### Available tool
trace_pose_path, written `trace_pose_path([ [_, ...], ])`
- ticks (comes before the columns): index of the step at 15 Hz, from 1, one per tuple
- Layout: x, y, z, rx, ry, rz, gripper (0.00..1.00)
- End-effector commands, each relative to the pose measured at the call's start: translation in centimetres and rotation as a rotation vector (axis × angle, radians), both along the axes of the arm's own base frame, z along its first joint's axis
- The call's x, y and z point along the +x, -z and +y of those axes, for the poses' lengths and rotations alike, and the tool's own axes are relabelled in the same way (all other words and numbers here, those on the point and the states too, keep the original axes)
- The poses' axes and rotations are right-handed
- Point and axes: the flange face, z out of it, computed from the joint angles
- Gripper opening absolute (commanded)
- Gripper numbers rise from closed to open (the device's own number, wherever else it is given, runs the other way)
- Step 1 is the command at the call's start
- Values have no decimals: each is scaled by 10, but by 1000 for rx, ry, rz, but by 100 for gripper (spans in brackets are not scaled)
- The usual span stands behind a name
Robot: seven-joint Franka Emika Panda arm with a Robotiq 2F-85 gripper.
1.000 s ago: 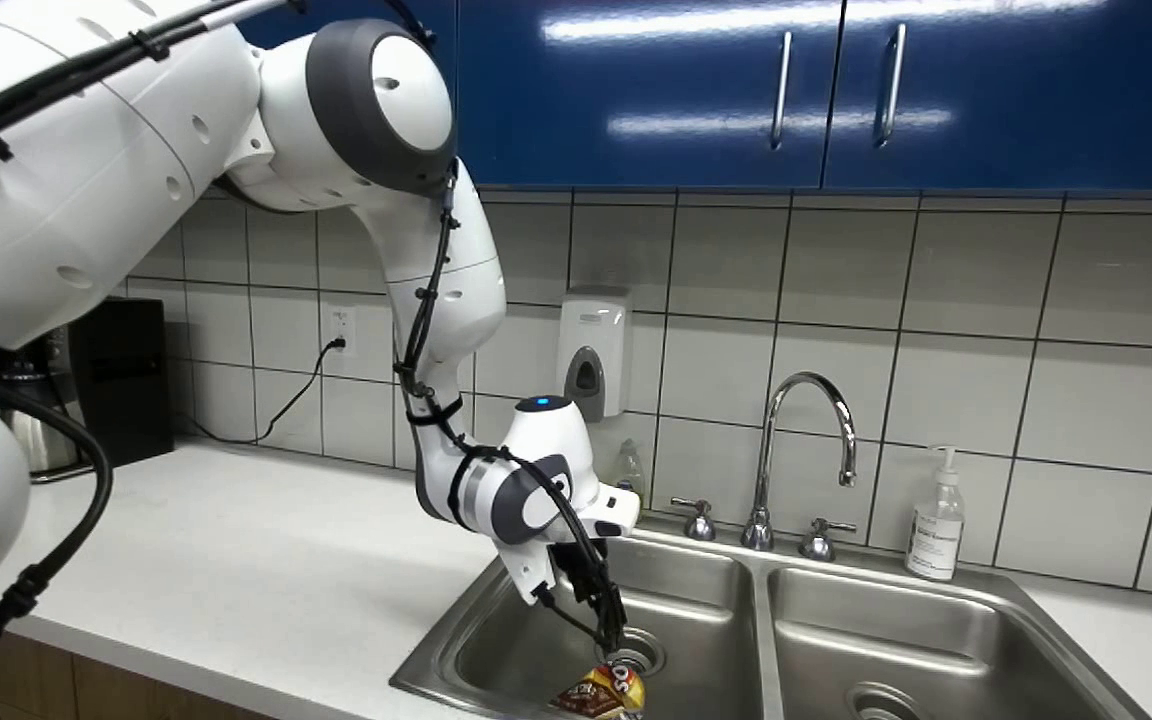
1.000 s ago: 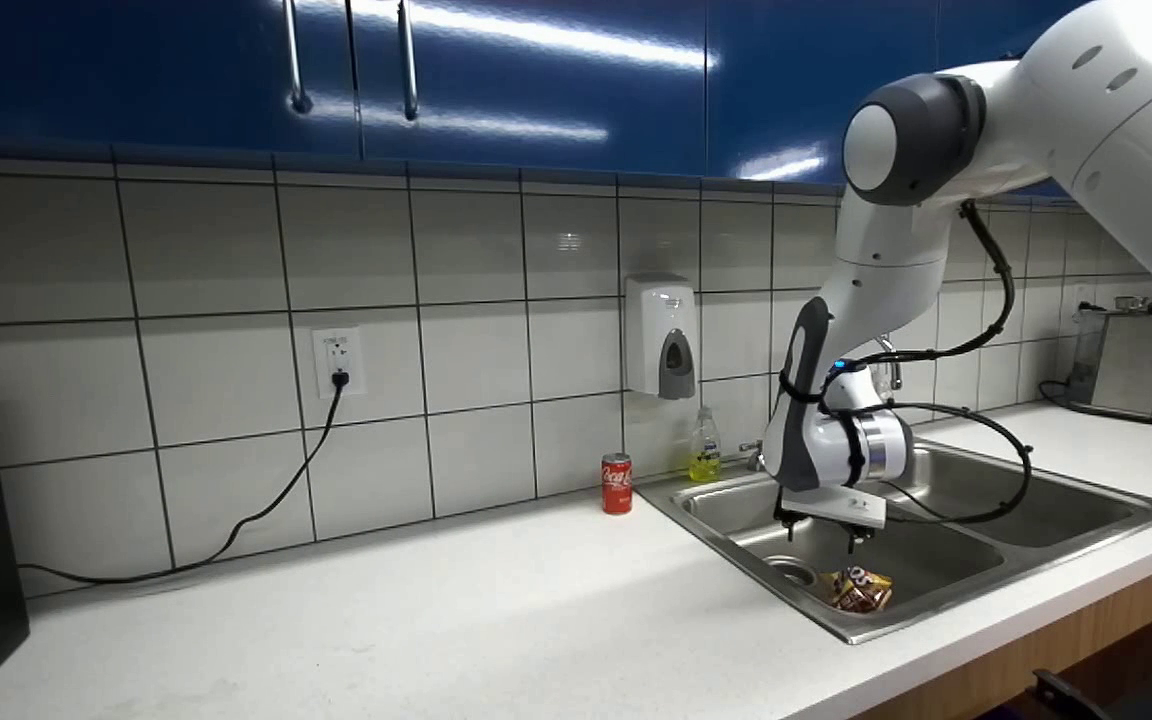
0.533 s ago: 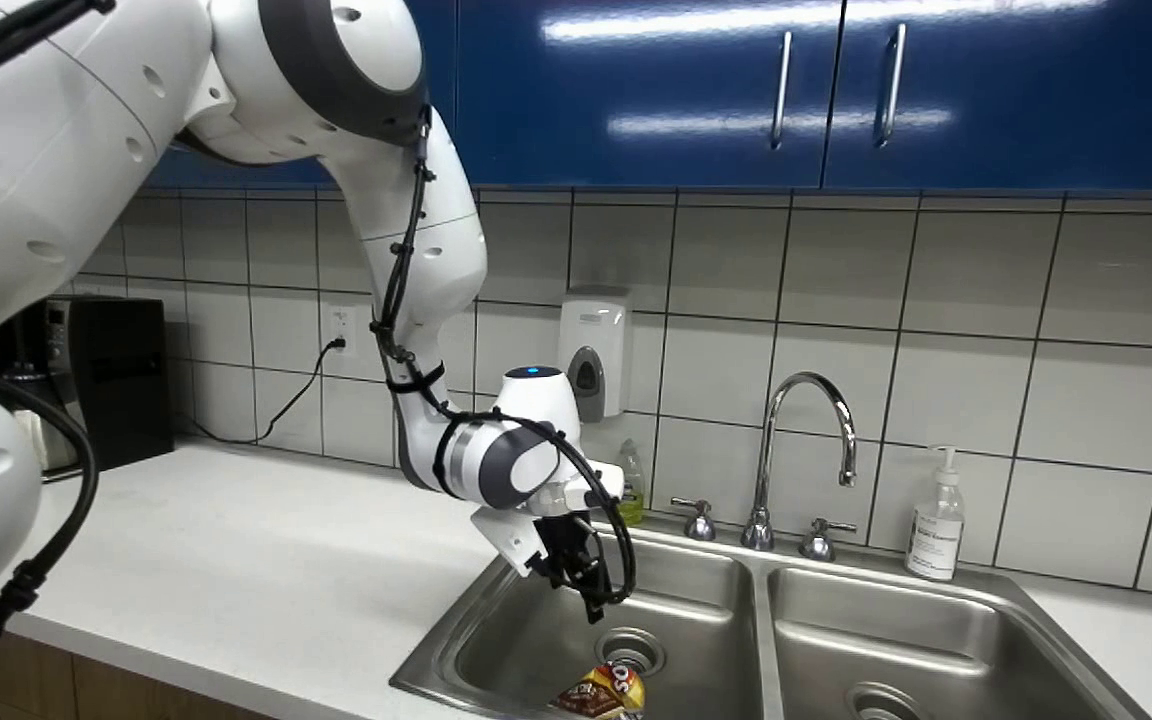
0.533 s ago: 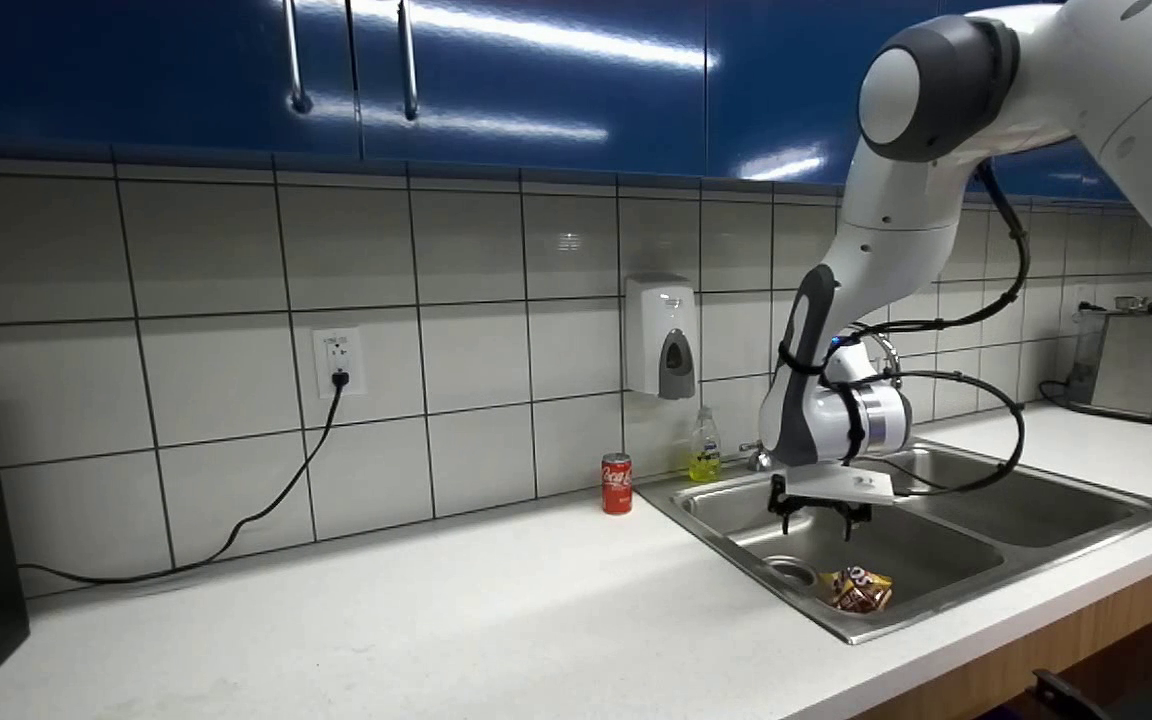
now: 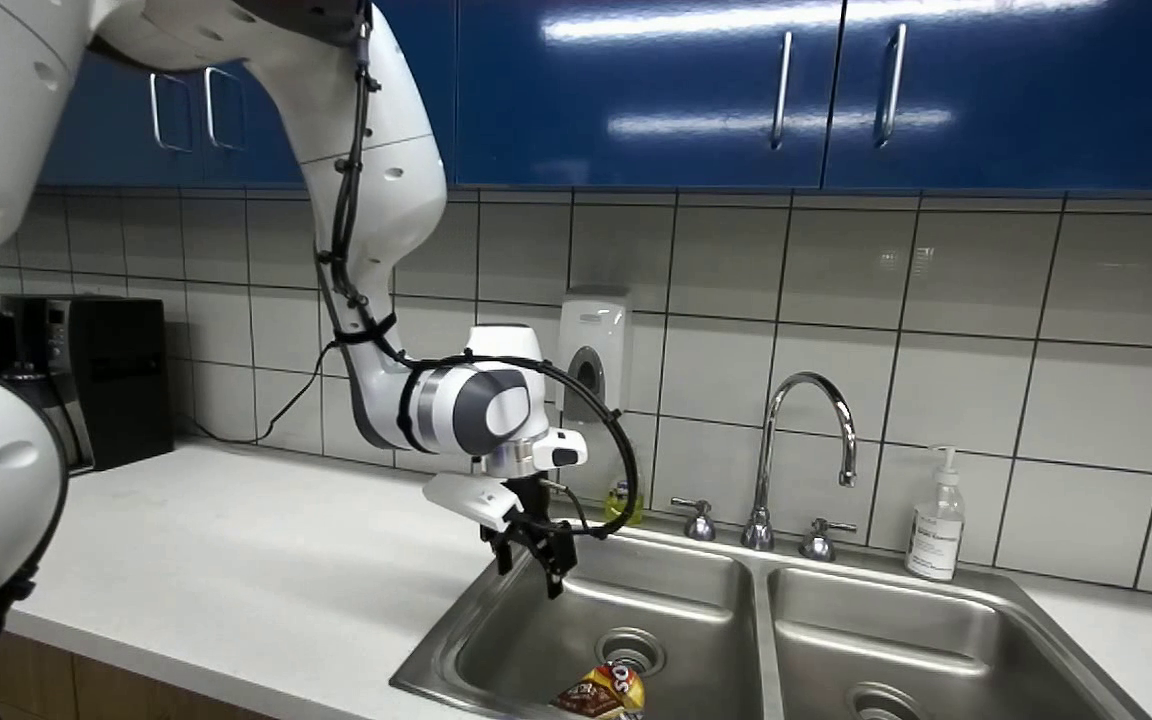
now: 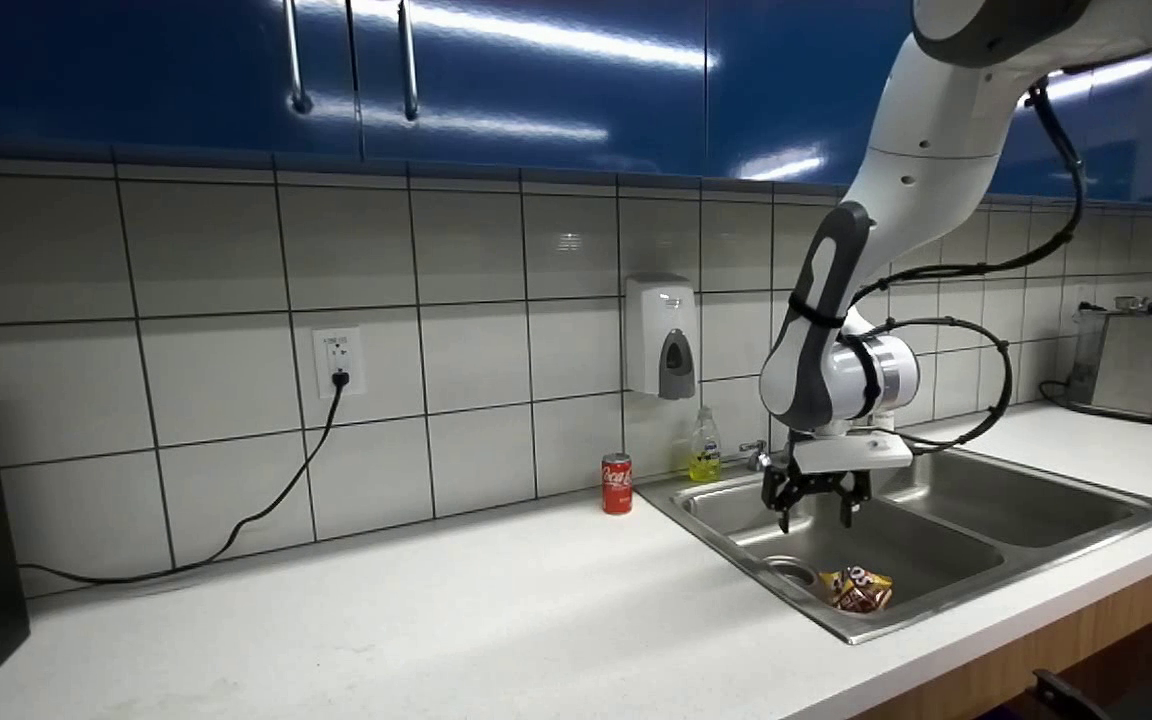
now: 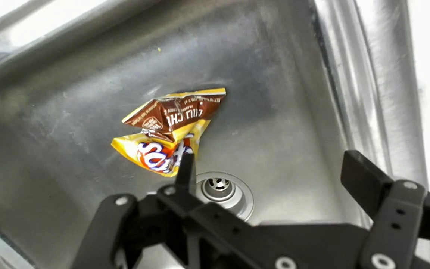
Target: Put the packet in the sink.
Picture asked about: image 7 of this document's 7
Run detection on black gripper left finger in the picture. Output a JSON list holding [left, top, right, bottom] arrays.
[[70, 147, 256, 269]]

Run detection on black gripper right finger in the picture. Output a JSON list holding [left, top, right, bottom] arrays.
[[340, 149, 430, 269]]

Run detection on yellow brown chips packet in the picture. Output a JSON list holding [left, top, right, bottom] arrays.
[[108, 86, 228, 179]]

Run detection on round metal sink drain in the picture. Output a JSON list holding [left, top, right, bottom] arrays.
[[192, 170, 255, 221]]

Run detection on stainless steel double sink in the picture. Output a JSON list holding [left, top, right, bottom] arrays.
[[0, 0, 430, 269]]

